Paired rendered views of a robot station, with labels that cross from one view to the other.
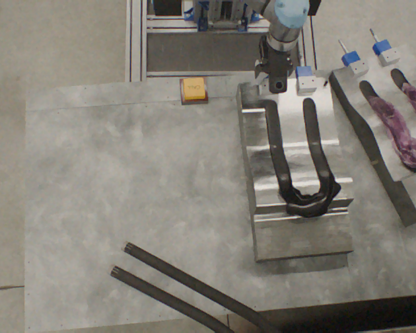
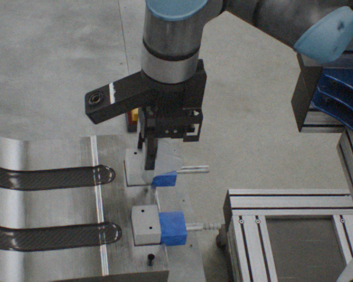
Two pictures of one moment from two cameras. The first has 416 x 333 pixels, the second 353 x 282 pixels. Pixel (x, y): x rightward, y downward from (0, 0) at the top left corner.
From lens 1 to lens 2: 119 cm
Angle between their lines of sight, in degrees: 45
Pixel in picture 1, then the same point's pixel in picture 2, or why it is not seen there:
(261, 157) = (3, 154)
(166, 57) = (297, 244)
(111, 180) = (7, 28)
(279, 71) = (118, 91)
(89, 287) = not seen: outside the picture
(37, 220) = not seen: outside the picture
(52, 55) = (289, 142)
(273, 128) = (60, 181)
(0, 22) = not seen: hidden behind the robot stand
